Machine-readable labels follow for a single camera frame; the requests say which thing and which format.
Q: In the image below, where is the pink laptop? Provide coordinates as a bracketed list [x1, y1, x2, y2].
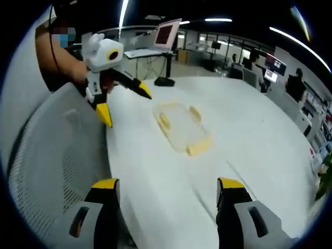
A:
[123, 18, 183, 59]

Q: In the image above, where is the clear yellow plastic buckle box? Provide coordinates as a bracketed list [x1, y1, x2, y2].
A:
[151, 100, 213, 158]

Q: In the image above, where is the computer monitor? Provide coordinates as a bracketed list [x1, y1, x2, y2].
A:
[264, 68, 279, 83]
[265, 53, 287, 76]

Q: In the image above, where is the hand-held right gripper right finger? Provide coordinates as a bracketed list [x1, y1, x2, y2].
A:
[216, 177, 299, 249]

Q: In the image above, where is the grey office chair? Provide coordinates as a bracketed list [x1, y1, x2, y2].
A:
[228, 63, 244, 80]

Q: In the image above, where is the green plant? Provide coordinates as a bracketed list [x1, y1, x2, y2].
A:
[314, 153, 332, 202]

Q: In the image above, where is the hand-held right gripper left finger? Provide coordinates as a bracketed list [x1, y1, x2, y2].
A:
[51, 178, 121, 249]

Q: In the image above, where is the grey mesh chair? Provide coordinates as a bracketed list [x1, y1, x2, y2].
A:
[7, 82, 113, 249]

